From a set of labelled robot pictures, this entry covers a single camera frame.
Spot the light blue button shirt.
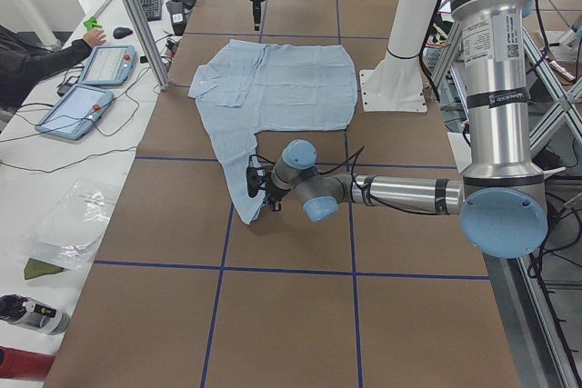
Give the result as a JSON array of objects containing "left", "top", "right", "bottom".
[{"left": 188, "top": 39, "right": 357, "bottom": 224}]

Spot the person's black sleeved forearm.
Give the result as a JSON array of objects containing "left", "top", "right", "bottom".
[{"left": 1, "top": 26, "right": 92, "bottom": 109}]

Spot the person's hand on desk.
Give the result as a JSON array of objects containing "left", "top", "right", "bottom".
[{"left": 82, "top": 28, "right": 106, "bottom": 47}]

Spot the black computer mouse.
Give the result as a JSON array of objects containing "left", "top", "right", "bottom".
[{"left": 113, "top": 27, "right": 133, "bottom": 39}]

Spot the upper blue teach pendant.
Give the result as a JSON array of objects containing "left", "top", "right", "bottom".
[{"left": 78, "top": 45, "right": 136, "bottom": 87}]

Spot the blue teach pendant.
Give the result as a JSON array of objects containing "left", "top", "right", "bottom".
[
  {"left": 78, "top": 45, "right": 136, "bottom": 87},
  {"left": 35, "top": 85, "right": 114, "bottom": 141}
]

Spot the lower blue teach pendant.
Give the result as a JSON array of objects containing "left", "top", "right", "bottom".
[{"left": 35, "top": 85, "right": 114, "bottom": 141}]

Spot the clear plastic bag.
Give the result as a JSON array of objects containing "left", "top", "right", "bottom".
[{"left": 26, "top": 179, "right": 121, "bottom": 270}]

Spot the olive green cloth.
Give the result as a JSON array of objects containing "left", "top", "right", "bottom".
[{"left": 24, "top": 258, "right": 65, "bottom": 281}]

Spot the black white bottle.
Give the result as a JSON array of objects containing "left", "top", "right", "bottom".
[{"left": 1, "top": 294, "right": 70, "bottom": 335}]

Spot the grey aluminium frame post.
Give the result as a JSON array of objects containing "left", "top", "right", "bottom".
[{"left": 122, "top": 0, "right": 170, "bottom": 91}]

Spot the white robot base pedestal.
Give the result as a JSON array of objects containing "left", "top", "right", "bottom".
[{"left": 360, "top": 0, "right": 440, "bottom": 113}]

